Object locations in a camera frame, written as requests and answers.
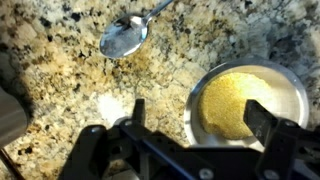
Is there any steel bowl with yellow grains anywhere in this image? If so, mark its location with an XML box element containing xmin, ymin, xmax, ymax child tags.
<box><xmin>183</xmin><ymin>58</ymin><xmax>310</xmax><ymax>151</ymax></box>

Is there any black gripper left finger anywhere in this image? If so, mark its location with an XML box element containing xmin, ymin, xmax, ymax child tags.
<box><xmin>132</xmin><ymin>99</ymin><xmax>146</xmax><ymax>124</ymax></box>

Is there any silver metal spoon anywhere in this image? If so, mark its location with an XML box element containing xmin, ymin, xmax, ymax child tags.
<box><xmin>99</xmin><ymin>0</ymin><xmax>173</xmax><ymax>59</ymax></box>

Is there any steel bowl on scale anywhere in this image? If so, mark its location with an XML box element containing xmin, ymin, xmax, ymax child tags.
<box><xmin>0</xmin><ymin>87</ymin><xmax>28</xmax><ymax>148</ymax></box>

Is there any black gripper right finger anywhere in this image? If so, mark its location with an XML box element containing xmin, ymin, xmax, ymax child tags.
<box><xmin>243</xmin><ymin>100</ymin><xmax>281</xmax><ymax>147</ymax></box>

